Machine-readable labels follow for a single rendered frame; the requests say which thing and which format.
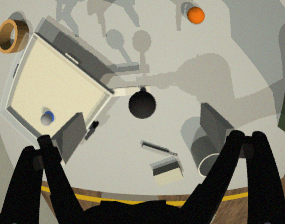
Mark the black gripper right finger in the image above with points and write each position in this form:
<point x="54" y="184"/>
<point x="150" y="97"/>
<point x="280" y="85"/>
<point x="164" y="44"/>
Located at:
<point x="266" y="201"/>

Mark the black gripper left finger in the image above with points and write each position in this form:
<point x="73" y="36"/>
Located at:
<point x="22" y="200"/>

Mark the orange ball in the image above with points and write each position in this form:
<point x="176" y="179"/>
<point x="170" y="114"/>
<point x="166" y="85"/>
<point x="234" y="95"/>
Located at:
<point x="195" y="15"/>

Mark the tan tape roll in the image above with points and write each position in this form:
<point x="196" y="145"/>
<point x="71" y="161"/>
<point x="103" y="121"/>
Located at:
<point x="5" y="32"/>

